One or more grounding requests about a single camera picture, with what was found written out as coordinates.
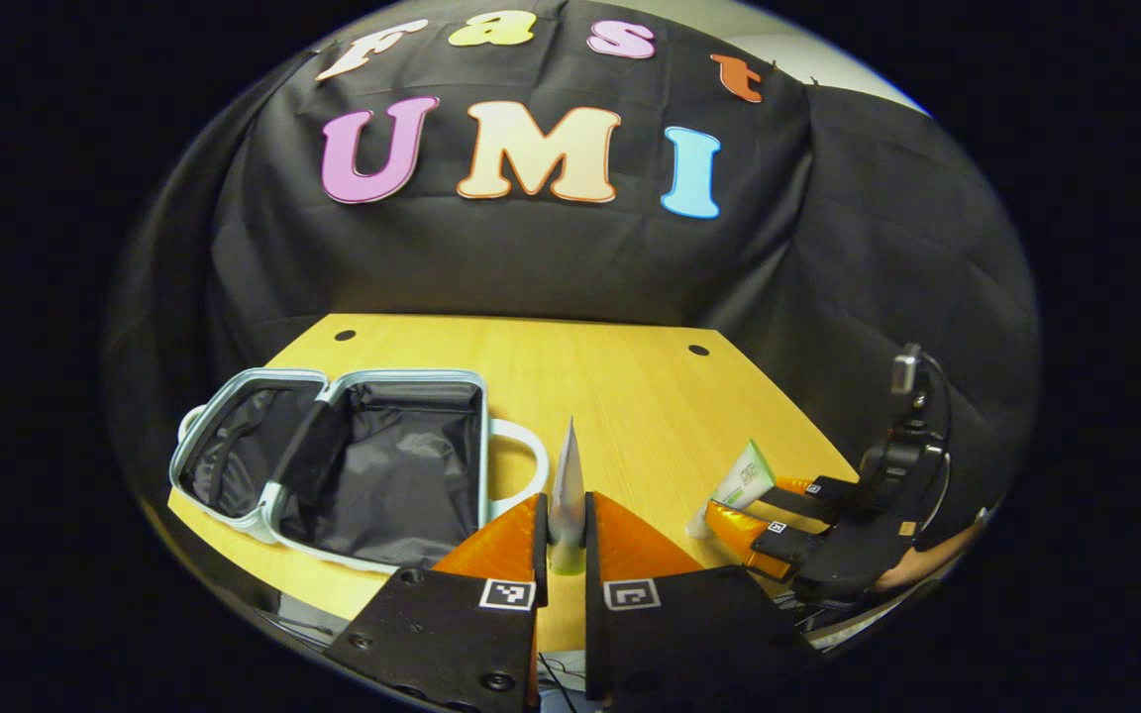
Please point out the black backdrop cloth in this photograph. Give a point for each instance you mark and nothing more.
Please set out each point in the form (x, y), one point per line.
(531, 267)

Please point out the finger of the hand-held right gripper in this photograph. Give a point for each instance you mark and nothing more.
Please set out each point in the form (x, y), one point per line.
(788, 543)
(833, 490)

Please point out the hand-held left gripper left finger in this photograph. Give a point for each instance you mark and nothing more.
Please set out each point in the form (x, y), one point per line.
(541, 555)

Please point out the silver skin care tube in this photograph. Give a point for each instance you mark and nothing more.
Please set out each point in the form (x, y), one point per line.
(568, 495)

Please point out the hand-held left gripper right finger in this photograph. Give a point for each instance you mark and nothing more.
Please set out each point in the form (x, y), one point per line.
(591, 555)

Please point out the white green skin care tube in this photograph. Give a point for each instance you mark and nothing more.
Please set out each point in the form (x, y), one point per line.
(744, 480)

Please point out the light blue suitcase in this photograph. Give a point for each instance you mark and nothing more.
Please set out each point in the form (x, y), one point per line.
(392, 465)

